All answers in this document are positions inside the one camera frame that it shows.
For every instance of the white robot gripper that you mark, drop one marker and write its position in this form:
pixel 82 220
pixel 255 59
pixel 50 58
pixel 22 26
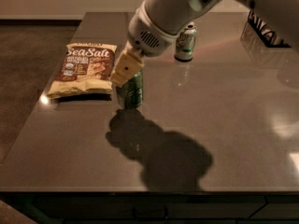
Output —
pixel 147 37

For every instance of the dark green soda can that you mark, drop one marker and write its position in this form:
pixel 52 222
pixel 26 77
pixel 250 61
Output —
pixel 130 95

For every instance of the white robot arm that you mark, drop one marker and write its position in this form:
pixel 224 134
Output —
pixel 158 23

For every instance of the brown sea salt chip bag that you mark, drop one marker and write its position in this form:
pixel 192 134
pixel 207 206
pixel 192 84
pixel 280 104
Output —
pixel 86 69

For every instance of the white green soda can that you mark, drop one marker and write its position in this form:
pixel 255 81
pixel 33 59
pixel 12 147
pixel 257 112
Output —
pixel 186 42

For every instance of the black wire napkin holder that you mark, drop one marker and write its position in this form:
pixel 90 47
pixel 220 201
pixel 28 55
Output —
pixel 269 37

